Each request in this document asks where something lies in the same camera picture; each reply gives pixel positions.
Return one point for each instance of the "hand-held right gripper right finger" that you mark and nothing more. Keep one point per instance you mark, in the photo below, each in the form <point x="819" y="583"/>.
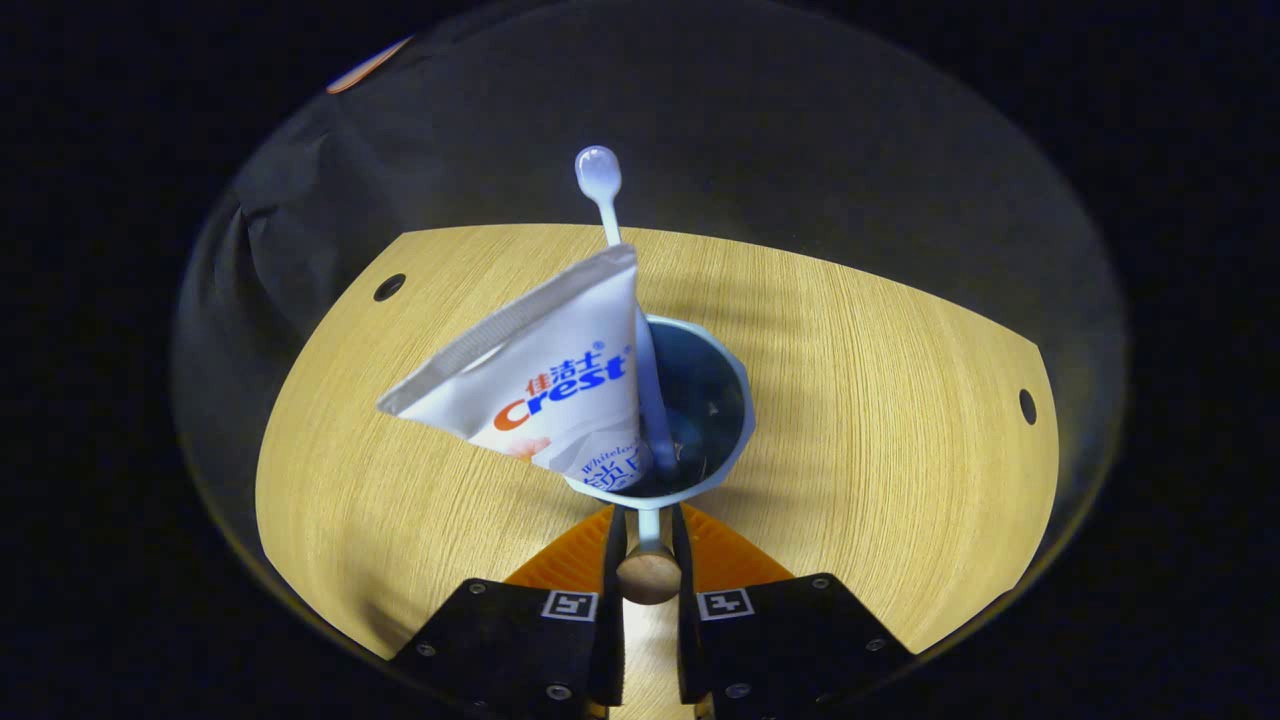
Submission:
<point x="688" y="620"/>

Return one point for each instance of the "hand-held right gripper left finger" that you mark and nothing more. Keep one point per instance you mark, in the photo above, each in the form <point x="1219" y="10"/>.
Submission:
<point x="612" y="620"/>

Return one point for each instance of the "white toothpaste tube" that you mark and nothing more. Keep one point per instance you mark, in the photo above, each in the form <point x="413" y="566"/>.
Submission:
<point x="540" y="380"/>

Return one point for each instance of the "white toothbrush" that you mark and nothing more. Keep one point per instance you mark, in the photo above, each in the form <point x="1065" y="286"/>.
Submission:
<point x="598" y="175"/>

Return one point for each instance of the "wooden desktop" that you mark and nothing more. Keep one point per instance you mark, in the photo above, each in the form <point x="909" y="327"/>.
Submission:
<point x="880" y="430"/>

